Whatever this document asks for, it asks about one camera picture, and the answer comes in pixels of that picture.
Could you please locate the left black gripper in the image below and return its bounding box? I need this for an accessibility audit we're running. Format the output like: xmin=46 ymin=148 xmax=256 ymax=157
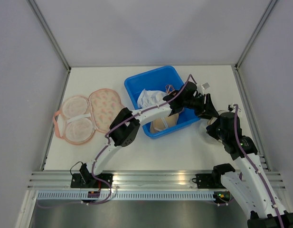
xmin=183 ymin=94 xmax=217 ymax=121

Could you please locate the white mesh laundry bag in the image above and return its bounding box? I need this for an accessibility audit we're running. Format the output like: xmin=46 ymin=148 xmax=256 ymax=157
xmin=198 ymin=117 xmax=222 ymax=145

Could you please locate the white satin bra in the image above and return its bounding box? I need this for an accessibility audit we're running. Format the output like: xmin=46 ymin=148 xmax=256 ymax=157
xmin=137 ymin=89 xmax=168 ymax=109

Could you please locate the floral mesh laundry bag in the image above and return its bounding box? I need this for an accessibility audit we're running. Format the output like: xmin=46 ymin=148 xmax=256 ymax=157
xmin=53 ymin=88 xmax=124 ymax=145

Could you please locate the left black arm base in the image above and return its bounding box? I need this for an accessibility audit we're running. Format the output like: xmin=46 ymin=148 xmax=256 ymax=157
xmin=70 ymin=173 xmax=113 ymax=189

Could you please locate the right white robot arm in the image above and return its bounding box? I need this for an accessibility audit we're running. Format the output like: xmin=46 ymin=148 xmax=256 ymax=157
xmin=207 ymin=104 xmax=293 ymax=228

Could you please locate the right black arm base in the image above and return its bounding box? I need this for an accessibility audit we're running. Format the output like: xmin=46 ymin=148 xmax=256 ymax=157
xmin=192 ymin=173 xmax=224 ymax=190

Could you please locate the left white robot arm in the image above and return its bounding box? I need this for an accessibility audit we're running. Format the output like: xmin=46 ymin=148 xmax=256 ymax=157
xmin=70 ymin=81 xmax=219 ymax=189

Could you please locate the beige bra in bin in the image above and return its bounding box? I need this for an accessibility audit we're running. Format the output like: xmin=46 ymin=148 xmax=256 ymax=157
xmin=150 ymin=84 xmax=185 ymax=134

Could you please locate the blue plastic bin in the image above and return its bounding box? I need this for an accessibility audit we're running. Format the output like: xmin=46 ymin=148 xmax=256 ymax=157
xmin=124 ymin=66 xmax=199 ymax=139

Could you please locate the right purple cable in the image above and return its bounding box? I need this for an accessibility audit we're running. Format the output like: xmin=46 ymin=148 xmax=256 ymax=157
xmin=209 ymin=104 xmax=284 ymax=228

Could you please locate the purple cable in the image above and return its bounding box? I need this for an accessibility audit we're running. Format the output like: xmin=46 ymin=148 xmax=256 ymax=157
xmin=37 ymin=74 xmax=199 ymax=209
xmin=209 ymin=104 xmax=284 ymax=228

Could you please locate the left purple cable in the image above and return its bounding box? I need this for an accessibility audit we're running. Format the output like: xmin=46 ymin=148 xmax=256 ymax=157
xmin=37 ymin=74 xmax=199 ymax=209

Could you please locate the white slotted cable duct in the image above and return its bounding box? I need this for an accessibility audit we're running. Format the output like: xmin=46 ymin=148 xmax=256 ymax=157
xmin=38 ymin=190 xmax=215 ymax=201

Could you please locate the aluminium mounting rail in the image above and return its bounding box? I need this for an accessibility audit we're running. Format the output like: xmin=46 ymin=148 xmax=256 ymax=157
xmin=27 ymin=169 xmax=286 ymax=190

